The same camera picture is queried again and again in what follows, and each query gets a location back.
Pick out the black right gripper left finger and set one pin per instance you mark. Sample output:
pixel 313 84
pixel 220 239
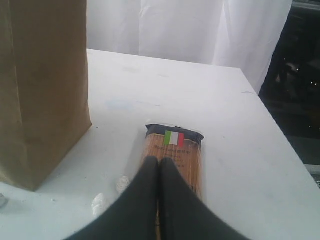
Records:
pixel 133 215

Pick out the spaghetti packet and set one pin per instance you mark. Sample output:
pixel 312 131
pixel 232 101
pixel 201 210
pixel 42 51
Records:
pixel 183 146

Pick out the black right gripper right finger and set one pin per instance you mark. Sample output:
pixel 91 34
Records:
pixel 182 215

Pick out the brown paper bag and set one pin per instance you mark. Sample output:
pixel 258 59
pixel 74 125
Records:
pixel 44 108

